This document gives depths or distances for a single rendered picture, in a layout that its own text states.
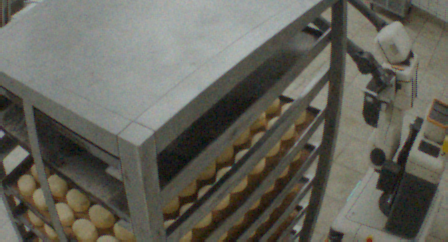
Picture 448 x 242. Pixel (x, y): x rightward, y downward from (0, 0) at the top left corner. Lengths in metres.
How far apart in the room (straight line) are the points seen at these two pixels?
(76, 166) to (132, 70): 0.18
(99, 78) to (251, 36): 0.21
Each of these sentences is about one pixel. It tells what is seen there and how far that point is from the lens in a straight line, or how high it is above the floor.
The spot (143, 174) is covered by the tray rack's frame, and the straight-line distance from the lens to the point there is 0.61.
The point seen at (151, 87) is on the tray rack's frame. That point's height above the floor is 1.82.
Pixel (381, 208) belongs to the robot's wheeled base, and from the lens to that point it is 2.85.
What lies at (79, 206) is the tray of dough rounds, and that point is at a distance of 0.97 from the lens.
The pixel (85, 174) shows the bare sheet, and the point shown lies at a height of 1.67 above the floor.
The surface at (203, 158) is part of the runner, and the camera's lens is 0.78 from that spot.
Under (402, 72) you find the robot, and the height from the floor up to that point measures 1.10.
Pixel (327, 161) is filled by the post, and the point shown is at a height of 1.39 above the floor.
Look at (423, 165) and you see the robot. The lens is 2.37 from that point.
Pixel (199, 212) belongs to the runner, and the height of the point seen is 1.60.
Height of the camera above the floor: 2.17
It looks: 34 degrees down
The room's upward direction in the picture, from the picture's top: 2 degrees clockwise
